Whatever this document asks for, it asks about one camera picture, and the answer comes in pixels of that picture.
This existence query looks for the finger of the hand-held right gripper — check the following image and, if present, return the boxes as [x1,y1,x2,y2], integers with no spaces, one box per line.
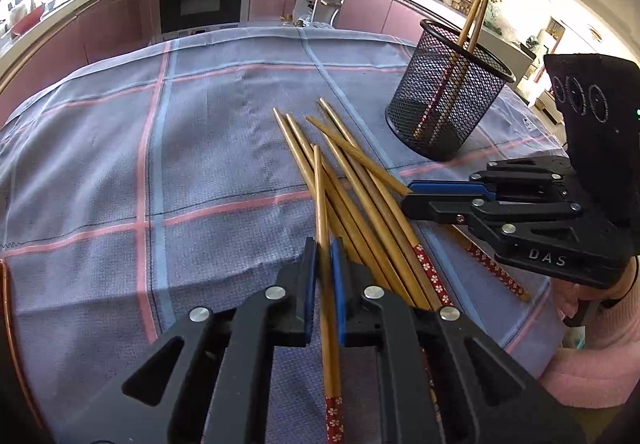
[407,157,577,201]
[401,193,632,289]

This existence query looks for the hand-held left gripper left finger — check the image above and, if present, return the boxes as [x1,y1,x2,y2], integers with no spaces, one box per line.
[55,238,318,444]

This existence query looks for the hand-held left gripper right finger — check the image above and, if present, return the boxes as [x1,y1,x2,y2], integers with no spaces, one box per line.
[330,238,588,444]

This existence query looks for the wooden chopstick red patterned end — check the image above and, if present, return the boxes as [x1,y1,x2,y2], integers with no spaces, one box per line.
[427,0,497,140]
[318,98,455,309]
[272,108,363,267]
[311,144,347,444]
[412,0,492,137]

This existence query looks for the bunch of wooden chopsticks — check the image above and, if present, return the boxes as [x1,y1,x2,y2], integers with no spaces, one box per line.
[272,98,531,312]

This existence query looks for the black wire mesh holder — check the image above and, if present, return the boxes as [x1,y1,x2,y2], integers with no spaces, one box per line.
[385,19,516,161]

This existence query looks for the person's right forearm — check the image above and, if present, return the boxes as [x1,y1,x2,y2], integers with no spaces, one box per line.
[582,256,640,350]

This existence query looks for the person's right hand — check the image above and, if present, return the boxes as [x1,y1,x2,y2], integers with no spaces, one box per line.
[551,280,588,325]

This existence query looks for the grey checked tablecloth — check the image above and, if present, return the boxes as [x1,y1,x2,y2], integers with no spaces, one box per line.
[0,26,571,444]

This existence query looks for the wooden stool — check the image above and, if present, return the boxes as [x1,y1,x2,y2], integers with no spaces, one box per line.
[300,0,347,28]

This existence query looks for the pink fluffy clothing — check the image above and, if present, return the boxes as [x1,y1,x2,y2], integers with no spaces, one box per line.
[542,346,640,410]

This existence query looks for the pink kitchen cabinets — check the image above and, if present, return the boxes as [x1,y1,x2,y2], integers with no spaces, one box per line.
[0,0,451,100]

